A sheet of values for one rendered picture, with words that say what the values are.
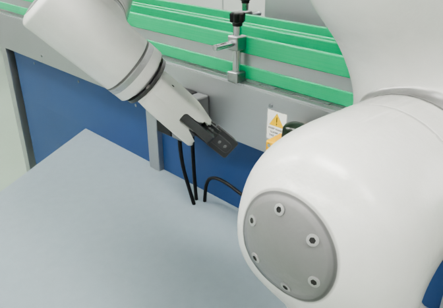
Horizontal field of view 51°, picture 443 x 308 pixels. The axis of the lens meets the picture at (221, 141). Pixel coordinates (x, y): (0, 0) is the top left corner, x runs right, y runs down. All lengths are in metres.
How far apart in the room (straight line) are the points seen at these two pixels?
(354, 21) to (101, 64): 0.35
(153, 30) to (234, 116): 0.30
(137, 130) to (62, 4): 0.71
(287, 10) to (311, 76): 0.39
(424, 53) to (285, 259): 0.17
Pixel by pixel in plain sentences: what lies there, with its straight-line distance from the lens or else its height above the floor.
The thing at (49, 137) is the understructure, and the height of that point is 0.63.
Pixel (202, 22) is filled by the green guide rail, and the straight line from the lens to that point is 1.06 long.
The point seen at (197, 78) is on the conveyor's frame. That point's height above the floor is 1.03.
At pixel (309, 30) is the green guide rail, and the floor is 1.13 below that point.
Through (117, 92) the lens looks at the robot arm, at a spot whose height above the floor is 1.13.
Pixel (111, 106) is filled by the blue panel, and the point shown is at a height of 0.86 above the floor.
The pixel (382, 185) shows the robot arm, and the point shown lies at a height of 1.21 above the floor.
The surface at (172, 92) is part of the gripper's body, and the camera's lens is 0.60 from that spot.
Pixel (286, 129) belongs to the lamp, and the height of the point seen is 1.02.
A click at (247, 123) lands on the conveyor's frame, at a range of 0.90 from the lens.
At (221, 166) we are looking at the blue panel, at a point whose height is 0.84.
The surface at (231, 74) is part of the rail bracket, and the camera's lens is 0.89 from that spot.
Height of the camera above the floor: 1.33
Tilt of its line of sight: 26 degrees down
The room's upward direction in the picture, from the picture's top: straight up
